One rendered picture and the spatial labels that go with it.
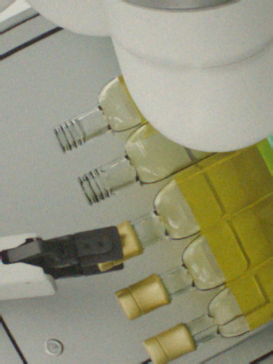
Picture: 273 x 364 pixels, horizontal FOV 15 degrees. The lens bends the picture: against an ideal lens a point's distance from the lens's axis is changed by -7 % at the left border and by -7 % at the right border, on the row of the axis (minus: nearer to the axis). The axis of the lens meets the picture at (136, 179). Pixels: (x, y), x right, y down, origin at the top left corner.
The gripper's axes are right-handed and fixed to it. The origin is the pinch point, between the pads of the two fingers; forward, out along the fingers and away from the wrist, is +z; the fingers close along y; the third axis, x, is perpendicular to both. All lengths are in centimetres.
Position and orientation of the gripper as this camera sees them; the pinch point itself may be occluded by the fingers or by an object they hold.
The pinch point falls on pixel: (101, 252)
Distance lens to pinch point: 99.3
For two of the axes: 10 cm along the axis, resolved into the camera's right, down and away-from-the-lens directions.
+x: -2.1, -9.4, 2.6
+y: 0.1, -2.6, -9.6
